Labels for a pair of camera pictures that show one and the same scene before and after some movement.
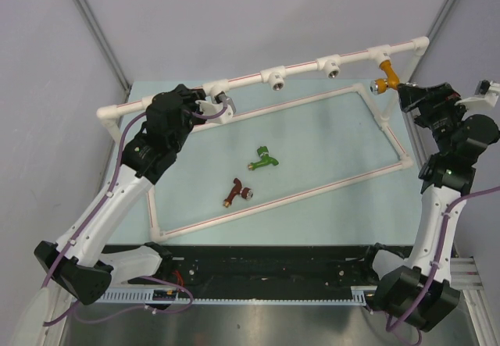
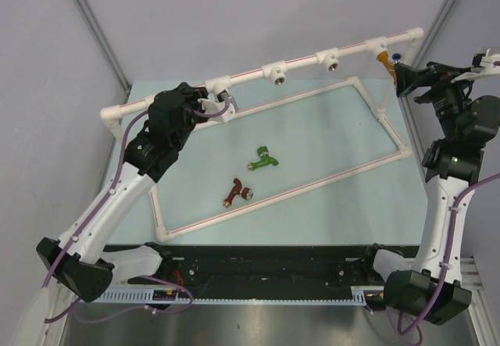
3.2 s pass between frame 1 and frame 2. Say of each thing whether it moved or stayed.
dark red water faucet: stayed
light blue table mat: stayed
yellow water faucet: moved
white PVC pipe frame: moved
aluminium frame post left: stayed
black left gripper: stayed
